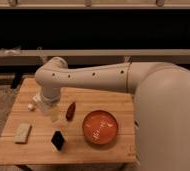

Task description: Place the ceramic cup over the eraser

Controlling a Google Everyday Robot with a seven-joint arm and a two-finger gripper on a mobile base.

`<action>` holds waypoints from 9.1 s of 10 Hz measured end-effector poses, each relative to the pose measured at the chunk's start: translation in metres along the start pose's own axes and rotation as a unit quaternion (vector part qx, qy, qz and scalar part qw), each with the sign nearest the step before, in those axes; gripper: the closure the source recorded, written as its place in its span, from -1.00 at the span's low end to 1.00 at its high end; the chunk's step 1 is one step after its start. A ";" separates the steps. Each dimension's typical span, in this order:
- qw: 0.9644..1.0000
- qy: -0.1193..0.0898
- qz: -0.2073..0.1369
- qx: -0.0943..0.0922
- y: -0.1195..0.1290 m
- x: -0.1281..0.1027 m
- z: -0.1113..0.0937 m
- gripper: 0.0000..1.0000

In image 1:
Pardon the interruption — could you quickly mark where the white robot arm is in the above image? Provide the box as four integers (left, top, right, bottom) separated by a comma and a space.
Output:
34, 57, 190, 171

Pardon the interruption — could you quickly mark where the wooden table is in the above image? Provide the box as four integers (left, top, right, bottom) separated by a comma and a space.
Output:
0, 78, 135, 165

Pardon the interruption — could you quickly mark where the black ceramic cup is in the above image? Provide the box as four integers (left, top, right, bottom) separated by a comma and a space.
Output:
51, 131, 65, 151

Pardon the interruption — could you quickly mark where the grey metal rail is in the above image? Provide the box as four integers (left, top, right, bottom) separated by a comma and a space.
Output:
0, 49, 190, 66

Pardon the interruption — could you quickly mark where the white ridged block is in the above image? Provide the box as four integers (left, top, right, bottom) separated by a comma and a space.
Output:
32, 93, 41, 105

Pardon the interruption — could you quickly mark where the beige rectangular eraser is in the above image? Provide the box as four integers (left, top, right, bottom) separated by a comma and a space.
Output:
14, 123, 32, 144

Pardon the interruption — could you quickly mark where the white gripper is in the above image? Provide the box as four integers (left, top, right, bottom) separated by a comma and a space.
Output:
38, 95, 61, 123

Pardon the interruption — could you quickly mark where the orange round bowl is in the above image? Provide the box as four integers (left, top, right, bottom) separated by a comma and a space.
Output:
82, 110, 119, 145

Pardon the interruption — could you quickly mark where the brown oblong object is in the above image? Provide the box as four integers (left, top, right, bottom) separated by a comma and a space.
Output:
66, 102, 76, 121

